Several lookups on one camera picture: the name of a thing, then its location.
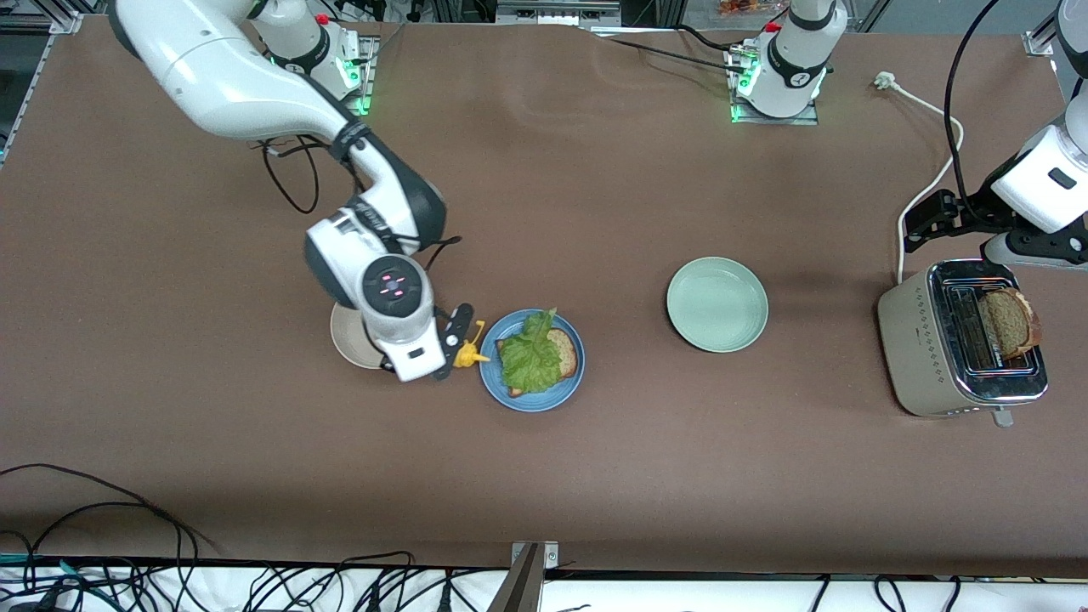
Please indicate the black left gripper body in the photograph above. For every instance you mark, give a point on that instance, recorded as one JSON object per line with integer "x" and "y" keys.
{"x": 971, "y": 210}

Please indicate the yellow mustard squeeze bottle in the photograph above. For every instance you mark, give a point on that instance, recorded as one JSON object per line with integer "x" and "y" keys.
{"x": 467, "y": 353}

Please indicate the green lettuce leaf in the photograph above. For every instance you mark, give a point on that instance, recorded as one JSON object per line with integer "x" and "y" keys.
{"x": 531, "y": 361}

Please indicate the brown bread slice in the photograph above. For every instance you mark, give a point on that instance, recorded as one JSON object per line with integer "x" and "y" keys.
{"x": 1011, "y": 323}
{"x": 571, "y": 353}

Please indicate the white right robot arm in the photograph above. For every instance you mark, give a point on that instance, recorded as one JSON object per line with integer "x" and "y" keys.
{"x": 221, "y": 76}

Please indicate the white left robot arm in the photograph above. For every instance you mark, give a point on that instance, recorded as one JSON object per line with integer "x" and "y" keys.
{"x": 790, "y": 68}

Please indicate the beige plate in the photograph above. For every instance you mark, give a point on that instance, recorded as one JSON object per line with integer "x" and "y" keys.
{"x": 348, "y": 340}

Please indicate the blue plate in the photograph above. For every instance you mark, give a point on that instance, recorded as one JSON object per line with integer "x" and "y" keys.
{"x": 531, "y": 404}

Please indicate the pale green plate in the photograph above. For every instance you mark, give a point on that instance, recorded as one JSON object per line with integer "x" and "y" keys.
{"x": 718, "y": 304}

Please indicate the beige chrome toaster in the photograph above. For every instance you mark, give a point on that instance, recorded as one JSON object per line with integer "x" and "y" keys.
{"x": 918, "y": 348}

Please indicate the orange food packet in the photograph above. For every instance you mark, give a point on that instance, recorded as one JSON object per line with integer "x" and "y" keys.
{"x": 748, "y": 7}

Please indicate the grey power strip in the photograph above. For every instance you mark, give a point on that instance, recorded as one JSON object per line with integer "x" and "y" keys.
{"x": 557, "y": 13}

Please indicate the aluminium corner bracket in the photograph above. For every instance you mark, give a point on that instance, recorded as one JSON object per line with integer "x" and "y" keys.
{"x": 66, "y": 23}
{"x": 1039, "y": 44}

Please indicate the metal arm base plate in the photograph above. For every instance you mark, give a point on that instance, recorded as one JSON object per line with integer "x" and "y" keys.
{"x": 773, "y": 121}
{"x": 367, "y": 85}

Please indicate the aluminium profile post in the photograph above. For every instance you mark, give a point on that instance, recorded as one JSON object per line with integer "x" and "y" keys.
{"x": 518, "y": 586}

